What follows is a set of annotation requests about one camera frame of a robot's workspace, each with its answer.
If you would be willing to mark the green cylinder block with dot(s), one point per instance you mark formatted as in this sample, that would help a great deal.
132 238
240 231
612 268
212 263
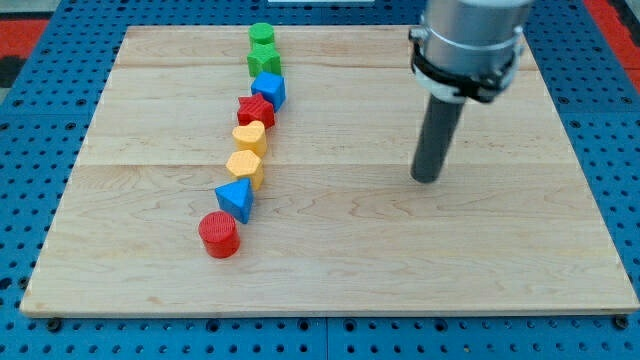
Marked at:
261 33

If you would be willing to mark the wooden board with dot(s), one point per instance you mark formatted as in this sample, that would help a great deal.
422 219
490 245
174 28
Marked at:
338 227

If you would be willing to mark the blue cube block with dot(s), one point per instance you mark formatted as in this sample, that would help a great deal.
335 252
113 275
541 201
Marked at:
272 87

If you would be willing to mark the yellow hexagon block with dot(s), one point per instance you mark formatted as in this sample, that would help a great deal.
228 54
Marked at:
246 164

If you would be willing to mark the red cylinder block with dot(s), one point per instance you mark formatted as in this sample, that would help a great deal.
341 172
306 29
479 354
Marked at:
219 234

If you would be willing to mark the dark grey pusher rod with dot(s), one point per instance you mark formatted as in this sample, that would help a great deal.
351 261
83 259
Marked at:
439 125

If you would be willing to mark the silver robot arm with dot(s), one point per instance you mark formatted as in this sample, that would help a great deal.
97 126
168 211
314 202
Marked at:
468 49

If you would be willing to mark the yellow heart block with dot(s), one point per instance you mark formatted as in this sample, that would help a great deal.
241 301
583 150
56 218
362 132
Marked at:
251 137

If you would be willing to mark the red star block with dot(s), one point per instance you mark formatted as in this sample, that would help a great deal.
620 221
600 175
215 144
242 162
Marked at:
255 108

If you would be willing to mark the green star block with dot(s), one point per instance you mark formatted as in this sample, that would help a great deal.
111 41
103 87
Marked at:
264 58

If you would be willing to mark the blue triangle block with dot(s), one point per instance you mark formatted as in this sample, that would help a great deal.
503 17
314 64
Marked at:
236 198

